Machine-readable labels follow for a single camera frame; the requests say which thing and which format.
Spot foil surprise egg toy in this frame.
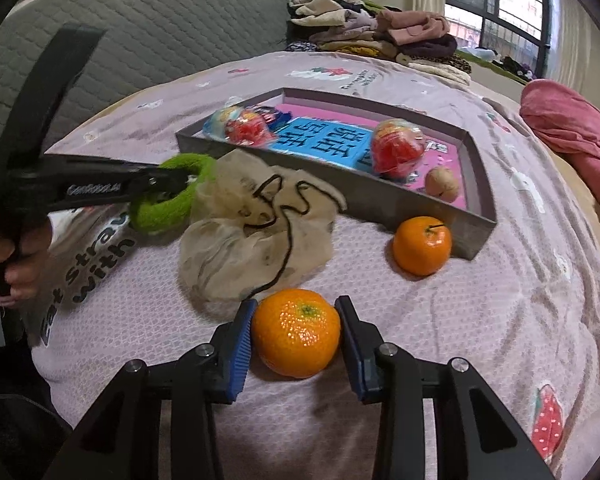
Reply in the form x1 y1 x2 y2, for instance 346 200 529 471
202 105 276 146

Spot pink and blue book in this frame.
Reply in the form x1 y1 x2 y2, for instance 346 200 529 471
268 102 467 209

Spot pink quilted duvet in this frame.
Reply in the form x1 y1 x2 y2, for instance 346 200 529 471
519 79 600 204

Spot blue oreo cookie packet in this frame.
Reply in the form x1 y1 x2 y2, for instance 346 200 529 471
250 106 292 132

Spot pile of folded clothes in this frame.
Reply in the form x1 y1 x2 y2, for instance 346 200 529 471
286 0 471 86

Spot green fuzzy ring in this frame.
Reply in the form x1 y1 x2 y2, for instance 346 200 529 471
128 153 218 235

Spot beige mesh drawstring pouch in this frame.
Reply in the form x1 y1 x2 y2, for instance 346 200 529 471
178 150 347 301

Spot grey shallow box tray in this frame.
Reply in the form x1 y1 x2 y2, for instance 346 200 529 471
174 86 499 261

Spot dark framed window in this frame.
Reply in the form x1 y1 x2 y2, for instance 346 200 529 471
444 0 550 77

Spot grey quilted headboard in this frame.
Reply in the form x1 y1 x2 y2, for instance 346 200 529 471
0 0 287 146

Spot orange mandarin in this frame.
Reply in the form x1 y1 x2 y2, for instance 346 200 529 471
391 216 453 278
251 289 341 379

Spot person's left hand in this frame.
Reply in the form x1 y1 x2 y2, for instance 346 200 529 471
0 218 53 308

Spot walnut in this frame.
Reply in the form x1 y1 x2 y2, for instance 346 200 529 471
425 166 460 203

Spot pink strawberry print blanket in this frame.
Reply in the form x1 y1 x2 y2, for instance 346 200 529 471
32 52 600 479

